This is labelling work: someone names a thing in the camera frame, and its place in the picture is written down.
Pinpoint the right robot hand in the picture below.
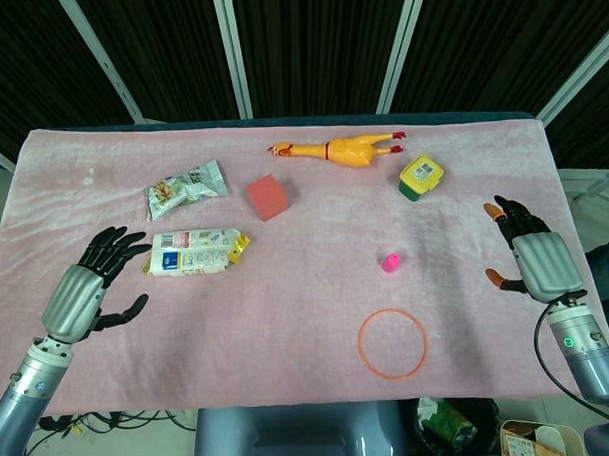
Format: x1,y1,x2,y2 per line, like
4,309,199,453
481,191,588,305

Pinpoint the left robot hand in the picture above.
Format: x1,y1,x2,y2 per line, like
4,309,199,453
36,224,155,346

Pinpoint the orange ring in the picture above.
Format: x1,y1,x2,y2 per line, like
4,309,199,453
355,307,431,383

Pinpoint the white and yellow snack pack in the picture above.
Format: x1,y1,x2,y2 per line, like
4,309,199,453
140,226,253,279

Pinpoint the green tub with yellow lid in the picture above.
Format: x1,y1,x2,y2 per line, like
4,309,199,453
395,154,448,204

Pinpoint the crumpled silver snack bag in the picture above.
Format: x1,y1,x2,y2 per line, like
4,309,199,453
142,159,231,223

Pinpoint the cardboard box of items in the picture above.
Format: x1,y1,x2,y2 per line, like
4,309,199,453
498,415,584,456

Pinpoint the black bin with trash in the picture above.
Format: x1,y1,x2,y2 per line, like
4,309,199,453
415,394,503,456

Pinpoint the pink fleece table cloth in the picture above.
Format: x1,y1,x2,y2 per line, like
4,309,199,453
0,108,608,418

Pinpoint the red foam cube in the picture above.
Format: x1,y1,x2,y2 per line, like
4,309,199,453
244,172,290,224

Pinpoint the yellow rubber chicken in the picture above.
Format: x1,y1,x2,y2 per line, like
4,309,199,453
266,129,410,174

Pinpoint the grey robot torso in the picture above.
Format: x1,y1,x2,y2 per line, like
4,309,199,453
190,400,408,456

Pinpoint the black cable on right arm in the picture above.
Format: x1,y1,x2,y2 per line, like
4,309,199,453
531,296,609,430

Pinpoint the bundle of floor cables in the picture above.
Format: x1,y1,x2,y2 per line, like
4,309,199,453
36,408,198,439

